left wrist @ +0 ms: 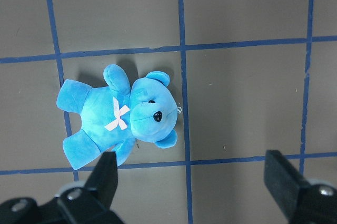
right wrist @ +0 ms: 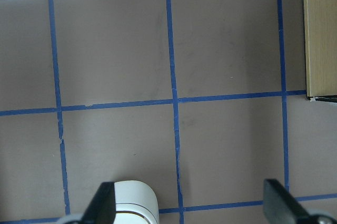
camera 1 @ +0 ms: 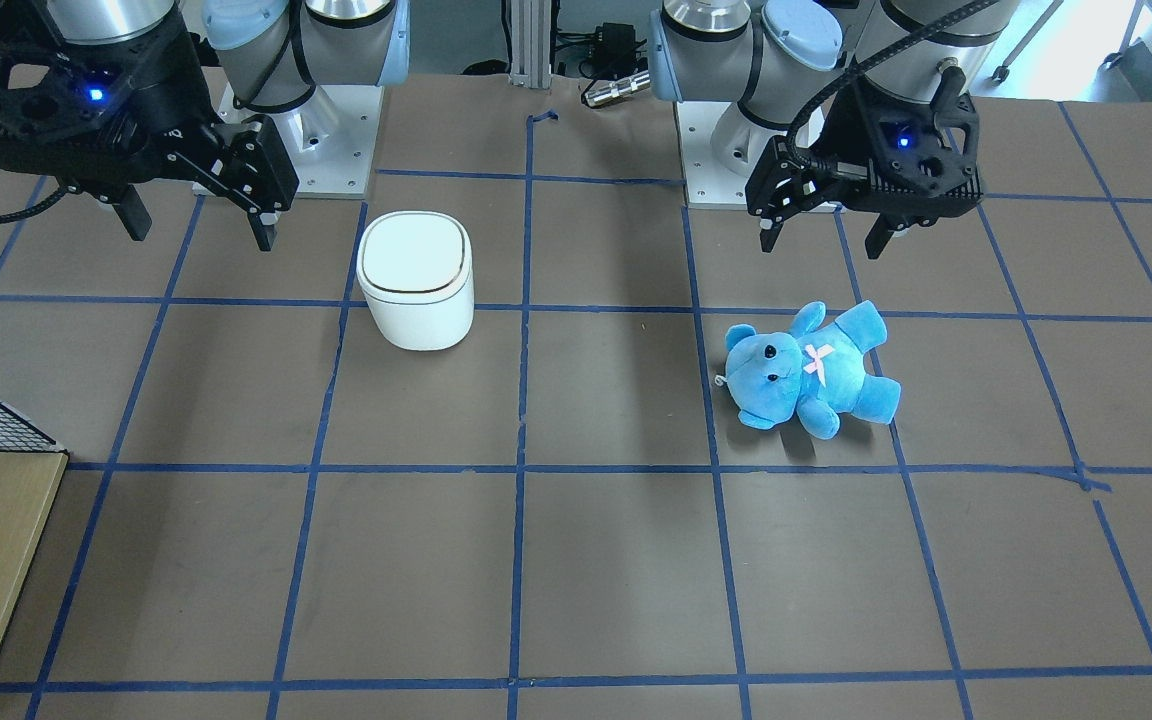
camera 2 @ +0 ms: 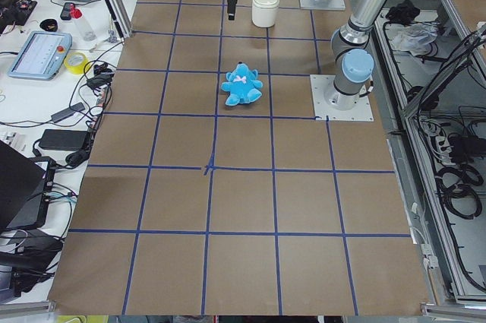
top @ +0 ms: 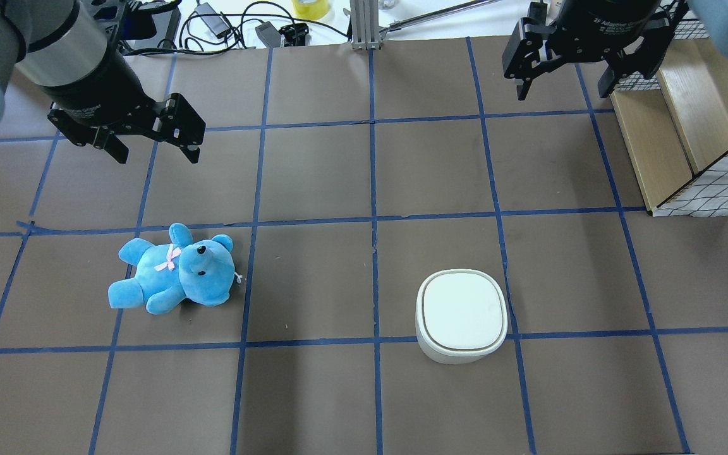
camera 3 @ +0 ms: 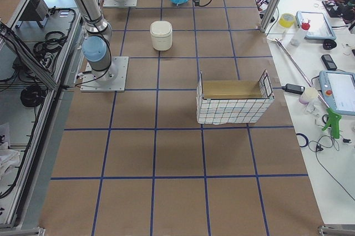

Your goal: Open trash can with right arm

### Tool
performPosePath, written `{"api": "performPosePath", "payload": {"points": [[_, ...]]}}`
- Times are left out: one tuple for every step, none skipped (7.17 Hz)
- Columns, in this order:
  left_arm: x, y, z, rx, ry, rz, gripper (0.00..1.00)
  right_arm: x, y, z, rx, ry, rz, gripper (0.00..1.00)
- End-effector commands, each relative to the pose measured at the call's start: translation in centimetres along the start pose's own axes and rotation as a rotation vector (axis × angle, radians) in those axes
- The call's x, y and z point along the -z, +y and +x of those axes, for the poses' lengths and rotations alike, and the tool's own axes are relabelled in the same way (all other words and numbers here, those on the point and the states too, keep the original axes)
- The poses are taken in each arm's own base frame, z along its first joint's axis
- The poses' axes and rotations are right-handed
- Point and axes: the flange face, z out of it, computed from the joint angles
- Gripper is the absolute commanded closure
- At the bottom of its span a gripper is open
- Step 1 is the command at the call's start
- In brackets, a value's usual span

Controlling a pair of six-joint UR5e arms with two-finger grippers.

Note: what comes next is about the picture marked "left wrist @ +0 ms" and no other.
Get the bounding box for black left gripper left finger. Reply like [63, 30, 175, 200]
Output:
[1, 152, 124, 223]

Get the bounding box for blue plush teddy bear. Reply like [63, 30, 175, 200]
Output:
[56, 64, 181, 170]

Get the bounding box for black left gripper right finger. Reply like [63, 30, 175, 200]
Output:
[264, 150, 336, 223]

